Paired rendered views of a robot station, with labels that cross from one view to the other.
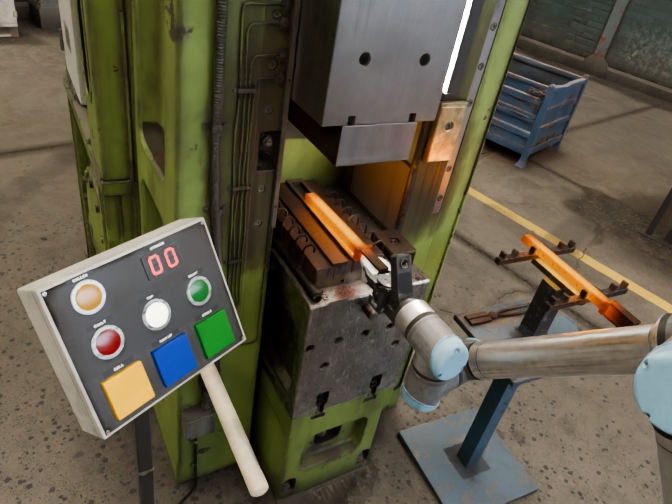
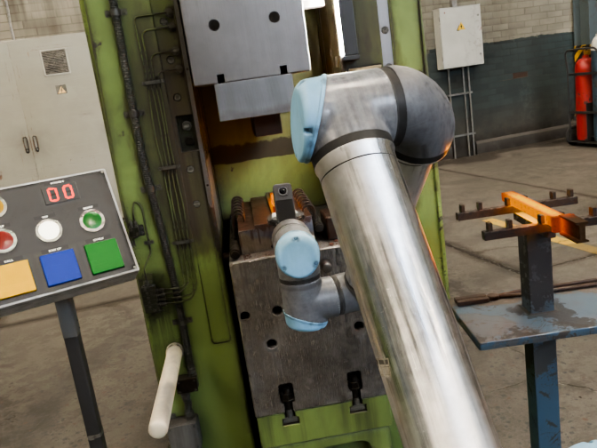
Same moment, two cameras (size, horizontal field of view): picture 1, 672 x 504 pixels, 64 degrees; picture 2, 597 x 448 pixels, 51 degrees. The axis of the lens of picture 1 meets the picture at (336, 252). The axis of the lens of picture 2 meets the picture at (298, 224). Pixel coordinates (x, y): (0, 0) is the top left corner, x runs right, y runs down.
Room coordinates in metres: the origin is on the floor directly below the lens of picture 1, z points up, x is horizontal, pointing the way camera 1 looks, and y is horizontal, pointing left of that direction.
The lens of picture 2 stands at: (-0.24, -0.93, 1.35)
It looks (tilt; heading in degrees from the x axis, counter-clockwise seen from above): 13 degrees down; 31
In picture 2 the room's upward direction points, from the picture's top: 8 degrees counter-clockwise
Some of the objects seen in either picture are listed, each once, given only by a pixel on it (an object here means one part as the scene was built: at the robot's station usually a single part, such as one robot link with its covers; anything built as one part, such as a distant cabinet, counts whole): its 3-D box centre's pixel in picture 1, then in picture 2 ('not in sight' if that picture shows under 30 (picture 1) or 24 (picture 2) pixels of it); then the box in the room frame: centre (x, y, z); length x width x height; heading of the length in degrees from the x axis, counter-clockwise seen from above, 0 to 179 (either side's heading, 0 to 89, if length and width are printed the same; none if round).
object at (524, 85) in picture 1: (498, 97); not in sight; (5.06, -1.21, 0.36); 1.20 x 0.80 x 0.72; 52
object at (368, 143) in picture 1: (333, 107); (253, 96); (1.31, 0.08, 1.32); 0.42 x 0.20 x 0.10; 35
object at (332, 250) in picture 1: (314, 227); (271, 218); (1.31, 0.08, 0.96); 0.42 x 0.20 x 0.09; 35
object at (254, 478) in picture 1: (228, 418); (167, 386); (0.86, 0.19, 0.62); 0.44 x 0.05 x 0.05; 35
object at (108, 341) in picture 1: (108, 342); (3, 240); (0.62, 0.35, 1.09); 0.05 x 0.03 x 0.04; 125
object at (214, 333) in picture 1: (213, 333); (104, 256); (0.77, 0.21, 1.01); 0.07 x 0.05 x 0.07; 150
